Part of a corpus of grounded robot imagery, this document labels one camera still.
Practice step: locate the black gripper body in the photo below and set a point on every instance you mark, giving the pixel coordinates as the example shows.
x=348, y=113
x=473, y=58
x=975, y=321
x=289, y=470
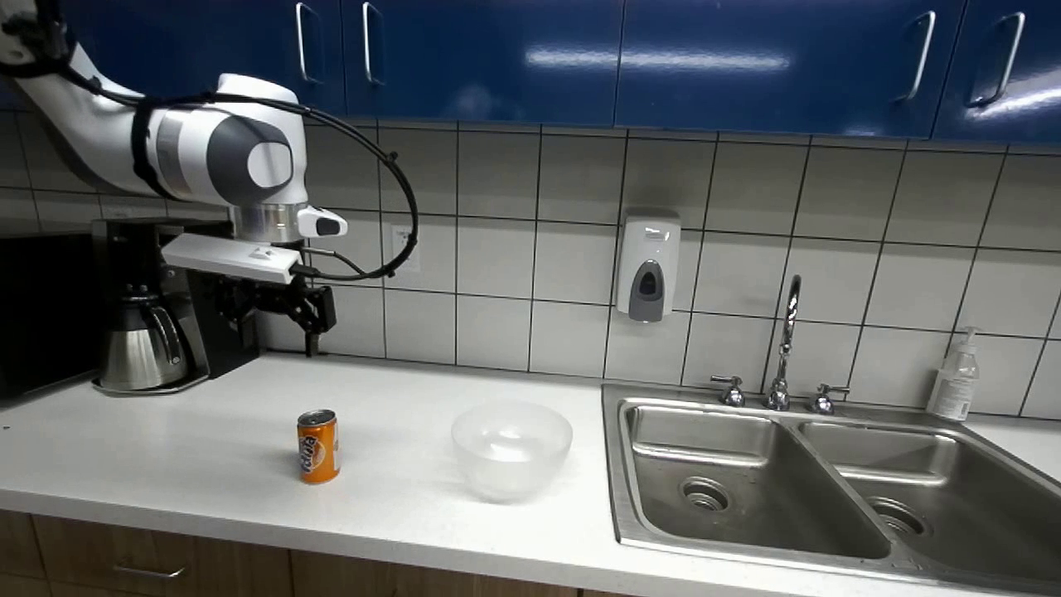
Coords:
x=289, y=299

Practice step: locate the orange soda can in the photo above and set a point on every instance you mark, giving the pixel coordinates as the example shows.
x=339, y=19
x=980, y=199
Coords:
x=321, y=449

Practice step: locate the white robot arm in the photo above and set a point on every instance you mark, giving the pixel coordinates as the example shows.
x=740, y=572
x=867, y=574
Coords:
x=209, y=150

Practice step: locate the translucent plastic bowl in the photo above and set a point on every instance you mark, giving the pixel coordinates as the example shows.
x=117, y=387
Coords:
x=513, y=449

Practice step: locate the black coffee maker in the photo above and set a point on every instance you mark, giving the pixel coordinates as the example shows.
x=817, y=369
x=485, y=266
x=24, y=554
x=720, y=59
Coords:
x=216, y=331

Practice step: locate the steel coffee carafe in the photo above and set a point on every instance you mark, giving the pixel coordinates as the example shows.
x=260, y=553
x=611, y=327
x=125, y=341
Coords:
x=137, y=349

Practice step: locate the wooden drawer front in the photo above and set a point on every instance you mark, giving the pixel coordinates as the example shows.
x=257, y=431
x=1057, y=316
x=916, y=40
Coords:
x=385, y=580
x=220, y=566

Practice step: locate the black microwave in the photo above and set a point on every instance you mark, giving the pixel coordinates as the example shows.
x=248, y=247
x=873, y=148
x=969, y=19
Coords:
x=45, y=316

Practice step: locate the chrome sink faucet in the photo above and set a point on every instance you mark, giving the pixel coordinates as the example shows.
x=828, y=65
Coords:
x=786, y=318

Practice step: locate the stainless steel double sink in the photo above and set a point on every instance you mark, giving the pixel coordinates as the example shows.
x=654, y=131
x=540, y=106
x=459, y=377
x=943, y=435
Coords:
x=774, y=497

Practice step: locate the clear pump bottle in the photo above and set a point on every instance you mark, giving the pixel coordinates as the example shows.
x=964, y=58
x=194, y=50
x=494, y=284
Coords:
x=952, y=387

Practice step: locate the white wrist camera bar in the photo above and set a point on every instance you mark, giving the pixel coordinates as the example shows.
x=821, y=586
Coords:
x=233, y=255

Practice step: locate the white wall outlet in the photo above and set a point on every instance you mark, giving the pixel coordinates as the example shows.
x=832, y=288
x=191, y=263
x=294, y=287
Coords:
x=402, y=251

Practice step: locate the white wall soap dispenser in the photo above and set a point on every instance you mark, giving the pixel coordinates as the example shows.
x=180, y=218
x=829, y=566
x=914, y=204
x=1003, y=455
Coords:
x=648, y=260

